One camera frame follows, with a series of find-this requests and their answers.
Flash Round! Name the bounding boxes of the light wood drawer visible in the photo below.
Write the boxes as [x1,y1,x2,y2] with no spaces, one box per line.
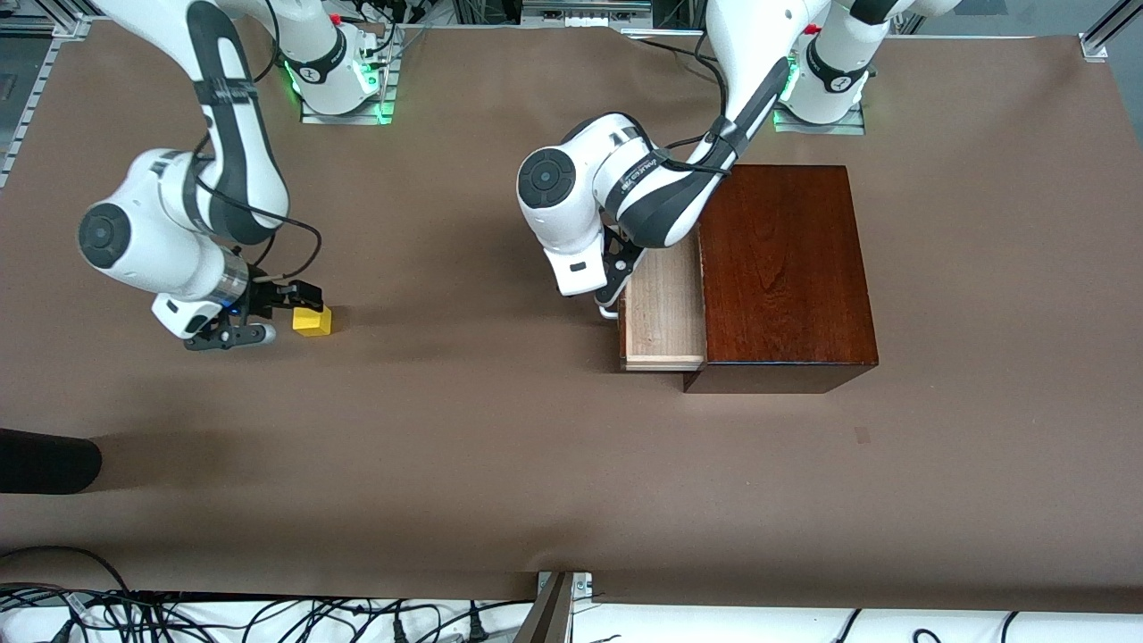
[619,234,709,373]

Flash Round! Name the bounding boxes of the dark brown wooden cabinet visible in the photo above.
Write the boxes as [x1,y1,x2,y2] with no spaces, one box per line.
[683,164,880,395]

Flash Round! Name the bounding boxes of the brown table cover sheet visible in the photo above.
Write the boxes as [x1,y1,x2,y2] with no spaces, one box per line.
[0,18,1143,617]

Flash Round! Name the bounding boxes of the black padded cylinder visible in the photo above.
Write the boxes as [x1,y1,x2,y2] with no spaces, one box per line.
[0,428,104,496]

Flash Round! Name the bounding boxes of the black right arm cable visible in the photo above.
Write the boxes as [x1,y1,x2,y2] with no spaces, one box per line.
[192,80,324,280]

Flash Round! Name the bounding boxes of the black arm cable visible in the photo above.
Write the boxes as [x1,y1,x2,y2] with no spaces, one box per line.
[192,80,324,280]
[661,54,747,177]

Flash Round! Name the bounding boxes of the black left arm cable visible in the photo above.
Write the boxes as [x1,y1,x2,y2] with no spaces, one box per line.
[661,54,747,177]

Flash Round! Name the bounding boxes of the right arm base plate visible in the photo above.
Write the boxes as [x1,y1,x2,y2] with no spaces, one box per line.
[299,27,400,127]

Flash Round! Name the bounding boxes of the long black base cable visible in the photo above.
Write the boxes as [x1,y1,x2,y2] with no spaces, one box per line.
[636,38,715,63]

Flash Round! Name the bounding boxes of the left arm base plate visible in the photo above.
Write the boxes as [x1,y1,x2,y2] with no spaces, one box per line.
[773,54,869,138]

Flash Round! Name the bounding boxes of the perforated aluminium rail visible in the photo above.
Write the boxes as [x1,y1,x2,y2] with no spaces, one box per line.
[0,38,60,190]

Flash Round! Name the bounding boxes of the arched black cable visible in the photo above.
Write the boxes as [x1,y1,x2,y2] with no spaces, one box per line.
[0,545,135,597]

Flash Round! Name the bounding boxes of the silver mounting bracket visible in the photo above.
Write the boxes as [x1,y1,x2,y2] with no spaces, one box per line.
[536,571,596,602]

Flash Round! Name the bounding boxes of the aluminium profile post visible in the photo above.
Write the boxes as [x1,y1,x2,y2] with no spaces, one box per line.
[513,572,574,643]

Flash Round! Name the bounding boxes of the tangled black cables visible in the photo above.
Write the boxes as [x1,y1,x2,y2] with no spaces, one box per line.
[0,582,537,643]

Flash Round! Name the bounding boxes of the aluminium frame profile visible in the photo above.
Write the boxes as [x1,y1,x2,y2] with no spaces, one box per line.
[1088,0,1143,53]

